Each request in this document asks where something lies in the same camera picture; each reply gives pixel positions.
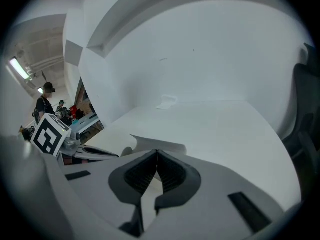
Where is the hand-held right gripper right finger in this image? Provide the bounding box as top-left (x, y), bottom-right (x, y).
top-left (154, 148), bottom-right (202, 215)

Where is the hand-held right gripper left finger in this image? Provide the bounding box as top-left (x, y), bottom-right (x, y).
top-left (108, 148), bottom-right (158, 238)

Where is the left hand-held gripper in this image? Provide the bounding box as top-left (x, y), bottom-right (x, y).
top-left (30, 112), bottom-right (120, 163)

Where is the white glasses case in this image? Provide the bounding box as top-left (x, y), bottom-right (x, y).
top-left (121, 133), bottom-right (188, 158)

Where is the white background table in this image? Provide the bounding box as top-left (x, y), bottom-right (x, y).
top-left (71, 113), bottom-right (101, 138)

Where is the red box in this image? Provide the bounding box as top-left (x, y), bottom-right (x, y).
top-left (69, 104), bottom-right (80, 120)

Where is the long ceiling light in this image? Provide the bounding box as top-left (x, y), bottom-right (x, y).
top-left (9, 57), bottom-right (30, 80)

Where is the black office chair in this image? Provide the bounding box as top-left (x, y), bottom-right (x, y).
top-left (281, 42), bottom-right (320, 210)

